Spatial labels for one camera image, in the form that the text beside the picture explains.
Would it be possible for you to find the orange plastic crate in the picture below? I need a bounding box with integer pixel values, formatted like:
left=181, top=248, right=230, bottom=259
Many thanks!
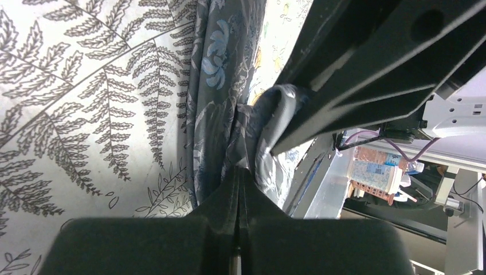
left=347, top=146, right=424, bottom=206

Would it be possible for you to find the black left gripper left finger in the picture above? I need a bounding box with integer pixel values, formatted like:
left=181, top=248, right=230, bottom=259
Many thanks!
left=40, top=167, right=240, bottom=274

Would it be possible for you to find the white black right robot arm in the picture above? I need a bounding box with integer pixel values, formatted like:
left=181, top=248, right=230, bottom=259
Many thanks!
left=271, top=1, right=485, bottom=154

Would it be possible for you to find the floral tablecloth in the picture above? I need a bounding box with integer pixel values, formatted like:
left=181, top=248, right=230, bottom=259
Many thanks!
left=0, top=0, right=316, bottom=275

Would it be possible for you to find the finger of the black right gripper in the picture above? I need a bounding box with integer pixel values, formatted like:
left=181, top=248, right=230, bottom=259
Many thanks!
left=272, top=1, right=485, bottom=154

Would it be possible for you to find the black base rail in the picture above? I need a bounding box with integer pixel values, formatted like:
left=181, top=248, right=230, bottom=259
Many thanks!
left=283, top=134, right=335, bottom=218

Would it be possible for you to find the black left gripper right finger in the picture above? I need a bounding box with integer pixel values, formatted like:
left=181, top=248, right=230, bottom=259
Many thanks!
left=239, top=168, right=413, bottom=274

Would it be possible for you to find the grey leaf pattern tie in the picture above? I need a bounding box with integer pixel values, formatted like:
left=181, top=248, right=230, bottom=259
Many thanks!
left=186, top=1, right=312, bottom=207

